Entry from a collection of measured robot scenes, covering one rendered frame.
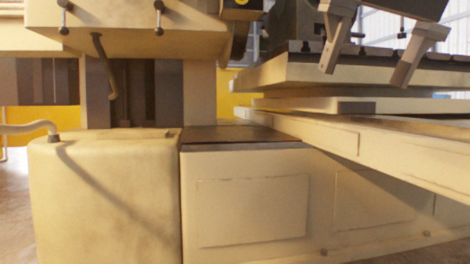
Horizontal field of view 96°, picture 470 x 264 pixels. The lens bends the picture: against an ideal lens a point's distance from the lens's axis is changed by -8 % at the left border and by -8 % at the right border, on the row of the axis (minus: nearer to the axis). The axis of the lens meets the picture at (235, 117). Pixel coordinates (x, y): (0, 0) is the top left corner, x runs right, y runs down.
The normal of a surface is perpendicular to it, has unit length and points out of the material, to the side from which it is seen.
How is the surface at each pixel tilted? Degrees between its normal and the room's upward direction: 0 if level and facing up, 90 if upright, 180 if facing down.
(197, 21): 90
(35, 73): 90
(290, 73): 90
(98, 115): 90
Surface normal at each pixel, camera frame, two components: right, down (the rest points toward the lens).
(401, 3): 0.07, 0.46
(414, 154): -0.98, 0.01
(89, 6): 0.18, 0.07
